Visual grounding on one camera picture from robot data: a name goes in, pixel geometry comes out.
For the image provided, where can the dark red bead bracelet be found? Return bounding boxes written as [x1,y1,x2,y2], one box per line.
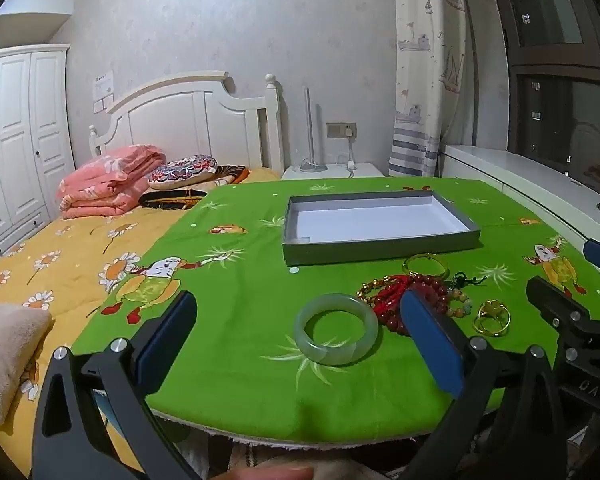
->
[375,275,453,336]

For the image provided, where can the dark framed window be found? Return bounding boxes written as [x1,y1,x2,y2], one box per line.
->
[480,0,600,186]

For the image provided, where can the white wooden headboard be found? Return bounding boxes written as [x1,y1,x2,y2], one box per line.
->
[89,71,286,176]

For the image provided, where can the white windowsill cabinet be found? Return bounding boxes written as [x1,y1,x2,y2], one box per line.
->
[442,144,600,256]

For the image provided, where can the grey cardboard box tray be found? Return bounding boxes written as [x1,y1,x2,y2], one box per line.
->
[281,190,481,267]

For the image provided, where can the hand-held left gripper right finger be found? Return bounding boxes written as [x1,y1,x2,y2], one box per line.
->
[399,290,576,480]

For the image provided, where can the red string gold bead bracelet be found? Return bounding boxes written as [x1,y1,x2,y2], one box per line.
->
[356,274,416,318]

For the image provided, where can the person's left hand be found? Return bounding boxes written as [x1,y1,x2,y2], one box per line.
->
[227,466,316,480]

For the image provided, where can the green cartoon print tablecloth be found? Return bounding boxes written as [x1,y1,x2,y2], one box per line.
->
[71,176,600,448]

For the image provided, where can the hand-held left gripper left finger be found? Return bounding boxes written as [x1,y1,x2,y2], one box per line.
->
[31,290,201,480]

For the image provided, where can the black orange patterned blanket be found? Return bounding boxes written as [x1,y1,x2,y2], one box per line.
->
[139,165,251,209]

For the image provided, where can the pale green jade bangle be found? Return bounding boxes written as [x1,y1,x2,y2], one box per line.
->
[293,293,382,366]

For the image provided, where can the white wardrobe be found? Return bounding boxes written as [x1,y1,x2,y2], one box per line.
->
[0,44,76,271]

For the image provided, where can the grey wall socket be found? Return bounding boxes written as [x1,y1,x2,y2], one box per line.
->
[326,121,357,140]

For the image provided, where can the white charger cable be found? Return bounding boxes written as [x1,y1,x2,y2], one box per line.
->
[344,127,358,178]

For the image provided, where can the folded pink quilt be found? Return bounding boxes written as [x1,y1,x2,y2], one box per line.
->
[57,144,167,220]

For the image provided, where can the sailboat print curtain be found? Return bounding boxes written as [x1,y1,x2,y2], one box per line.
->
[389,0,468,178]

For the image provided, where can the blue red patterned pillow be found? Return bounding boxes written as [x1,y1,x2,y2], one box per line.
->
[147,155,218,191]

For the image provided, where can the gold flower ring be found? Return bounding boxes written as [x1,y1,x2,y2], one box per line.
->
[475,299,512,323]

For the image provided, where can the beige folded towel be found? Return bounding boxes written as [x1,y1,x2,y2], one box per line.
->
[0,302,53,426]

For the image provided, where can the black cord necklace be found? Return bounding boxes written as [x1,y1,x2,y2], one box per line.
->
[450,271,488,291]

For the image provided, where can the white wall paper sheet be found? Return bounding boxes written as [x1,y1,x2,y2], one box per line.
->
[92,72,116,98]

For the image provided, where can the gold bangle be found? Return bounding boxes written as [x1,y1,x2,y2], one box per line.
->
[403,253,451,281]

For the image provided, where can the plain gold ring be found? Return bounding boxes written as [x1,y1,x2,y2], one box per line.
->
[472,317,511,337]

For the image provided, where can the white nightstand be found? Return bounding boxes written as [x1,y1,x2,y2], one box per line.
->
[280,162,385,181]

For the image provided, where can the white desk lamp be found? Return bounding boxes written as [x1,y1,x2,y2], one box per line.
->
[298,86,329,173]

